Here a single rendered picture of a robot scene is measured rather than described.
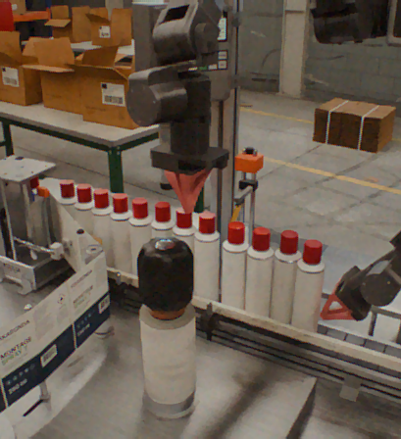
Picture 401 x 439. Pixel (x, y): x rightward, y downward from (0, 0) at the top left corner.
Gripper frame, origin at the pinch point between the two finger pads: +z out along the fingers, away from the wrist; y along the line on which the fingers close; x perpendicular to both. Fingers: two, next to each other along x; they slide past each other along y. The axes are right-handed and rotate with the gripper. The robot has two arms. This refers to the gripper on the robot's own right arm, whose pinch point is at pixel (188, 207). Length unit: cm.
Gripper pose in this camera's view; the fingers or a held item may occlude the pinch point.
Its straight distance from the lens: 80.1
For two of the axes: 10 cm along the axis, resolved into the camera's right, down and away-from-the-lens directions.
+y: 8.6, 2.2, -4.5
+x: 5.0, -3.5, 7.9
